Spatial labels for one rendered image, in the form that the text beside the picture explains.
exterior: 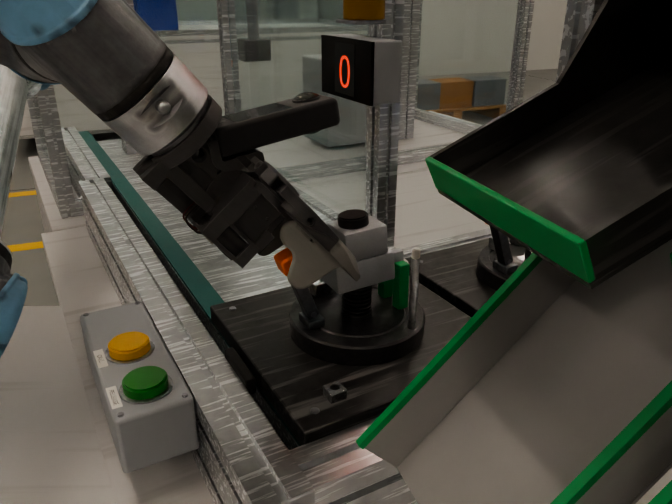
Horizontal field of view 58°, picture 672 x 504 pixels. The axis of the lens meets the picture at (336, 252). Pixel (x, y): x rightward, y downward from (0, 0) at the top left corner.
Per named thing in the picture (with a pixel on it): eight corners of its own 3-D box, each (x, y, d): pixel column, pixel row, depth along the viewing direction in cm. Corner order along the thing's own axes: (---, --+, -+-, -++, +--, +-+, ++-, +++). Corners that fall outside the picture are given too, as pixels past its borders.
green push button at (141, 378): (129, 414, 53) (126, 395, 52) (120, 390, 56) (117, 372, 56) (174, 400, 55) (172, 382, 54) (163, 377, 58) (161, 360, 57)
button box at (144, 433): (123, 476, 53) (113, 420, 51) (87, 358, 70) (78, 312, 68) (201, 449, 57) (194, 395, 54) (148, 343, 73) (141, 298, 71)
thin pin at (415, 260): (410, 330, 59) (415, 250, 55) (405, 326, 60) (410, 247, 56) (417, 328, 59) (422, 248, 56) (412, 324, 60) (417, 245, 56)
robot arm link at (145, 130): (160, 47, 49) (187, 56, 43) (199, 88, 52) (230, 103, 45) (95, 113, 49) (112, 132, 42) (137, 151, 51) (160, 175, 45)
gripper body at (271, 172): (220, 244, 58) (124, 160, 51) (281, 180, 59) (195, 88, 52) (249, 274, 52) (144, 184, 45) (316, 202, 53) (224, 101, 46)
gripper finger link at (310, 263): (324, 314, 57) (253, 250, 55) (366, 268, 58) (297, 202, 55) (332, 323, 55) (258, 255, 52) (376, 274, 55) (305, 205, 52)
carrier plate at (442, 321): (304, 452, 49) (304, 431, 48) (211, 320, 68) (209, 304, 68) (522, 369, 60) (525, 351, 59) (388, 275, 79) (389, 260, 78)
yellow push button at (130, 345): (114, 373, 59) (111, 356, 58) (107, 353, 62) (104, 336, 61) (156, 362, 61) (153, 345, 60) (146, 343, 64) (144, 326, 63)
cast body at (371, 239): (338, 295, 58) (332, 228, 55) (320, 279, 62) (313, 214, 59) (413, 274, 61) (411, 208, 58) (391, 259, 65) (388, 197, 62)
